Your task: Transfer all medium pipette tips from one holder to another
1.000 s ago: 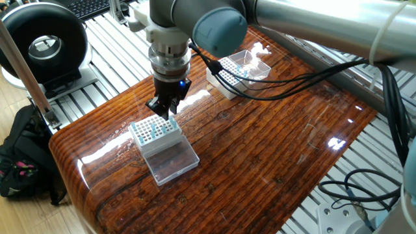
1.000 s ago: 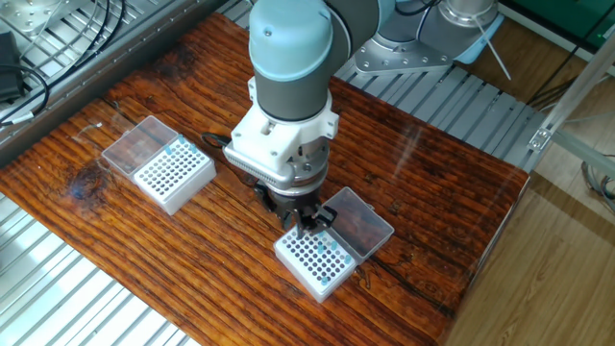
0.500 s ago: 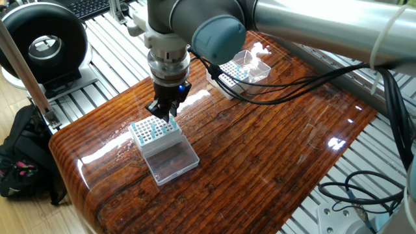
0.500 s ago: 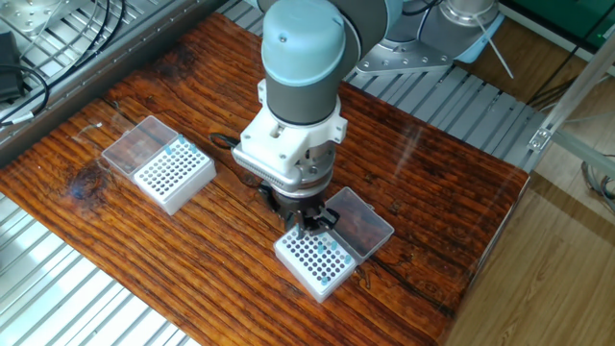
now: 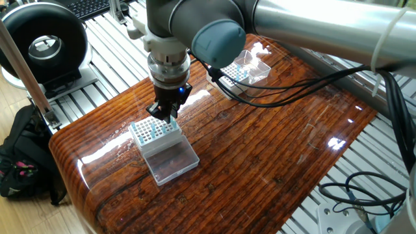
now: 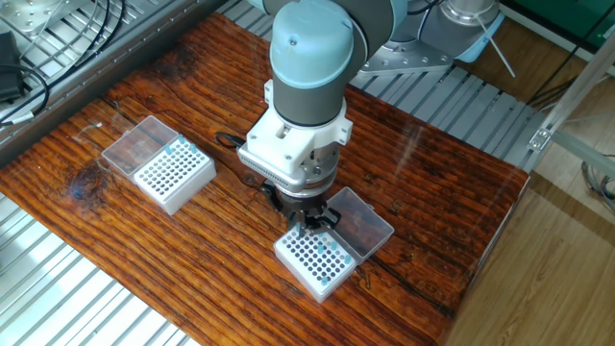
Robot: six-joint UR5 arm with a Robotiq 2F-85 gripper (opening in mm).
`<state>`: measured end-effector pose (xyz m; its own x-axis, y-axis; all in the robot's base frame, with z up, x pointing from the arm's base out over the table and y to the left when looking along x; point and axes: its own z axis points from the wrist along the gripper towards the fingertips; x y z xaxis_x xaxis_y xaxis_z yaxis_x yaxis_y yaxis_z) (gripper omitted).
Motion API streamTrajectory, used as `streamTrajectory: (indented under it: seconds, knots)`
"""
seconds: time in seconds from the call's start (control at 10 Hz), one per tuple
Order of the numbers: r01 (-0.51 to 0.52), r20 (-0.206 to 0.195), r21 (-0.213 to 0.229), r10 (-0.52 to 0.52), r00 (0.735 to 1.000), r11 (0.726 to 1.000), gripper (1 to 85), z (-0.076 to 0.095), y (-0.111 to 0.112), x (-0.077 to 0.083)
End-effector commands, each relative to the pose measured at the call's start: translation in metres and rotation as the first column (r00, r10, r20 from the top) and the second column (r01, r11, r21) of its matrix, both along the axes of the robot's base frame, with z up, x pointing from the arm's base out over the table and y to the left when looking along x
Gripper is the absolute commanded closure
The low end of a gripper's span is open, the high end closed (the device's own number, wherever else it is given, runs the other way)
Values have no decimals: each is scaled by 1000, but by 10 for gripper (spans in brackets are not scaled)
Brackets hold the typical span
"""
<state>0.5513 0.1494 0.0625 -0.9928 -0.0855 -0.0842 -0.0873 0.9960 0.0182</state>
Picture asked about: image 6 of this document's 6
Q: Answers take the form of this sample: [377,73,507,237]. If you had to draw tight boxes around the aluminium frame beam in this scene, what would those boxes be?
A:
[527,31,615,179]

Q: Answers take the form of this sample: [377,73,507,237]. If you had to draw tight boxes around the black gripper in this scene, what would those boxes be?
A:
[261,182,341,236]

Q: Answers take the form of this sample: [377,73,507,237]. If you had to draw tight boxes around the thin black adapter cables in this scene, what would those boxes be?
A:
[0,0,127,127]

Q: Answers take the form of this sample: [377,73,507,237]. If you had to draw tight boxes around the silver metal mounting plate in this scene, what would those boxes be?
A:
[0,0,68,37]

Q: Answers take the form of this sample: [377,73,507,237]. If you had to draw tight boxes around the black gripper cable bundle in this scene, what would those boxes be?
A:
[214,130,249,151]

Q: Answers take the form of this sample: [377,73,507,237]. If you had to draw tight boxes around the grey cable bundle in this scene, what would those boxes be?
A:
[579,153,615,215]

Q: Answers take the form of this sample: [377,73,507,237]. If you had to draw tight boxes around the black power adapter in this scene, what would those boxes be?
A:
[0,31,26,103]

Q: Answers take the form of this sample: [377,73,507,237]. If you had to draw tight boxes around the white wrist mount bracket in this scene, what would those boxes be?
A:
[237,79,355,189]

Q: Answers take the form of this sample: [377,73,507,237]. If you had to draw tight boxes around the clear plastic holder lid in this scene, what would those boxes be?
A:
[100,114,180,182]
[326,185,396,264]

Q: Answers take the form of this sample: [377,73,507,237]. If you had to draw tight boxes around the white pipette tip holder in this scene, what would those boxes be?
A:
[133,136,218,216]
[272,225,357,304]

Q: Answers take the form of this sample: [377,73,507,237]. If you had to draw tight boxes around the glossy wood grain board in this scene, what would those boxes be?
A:
[0,12,530,346]

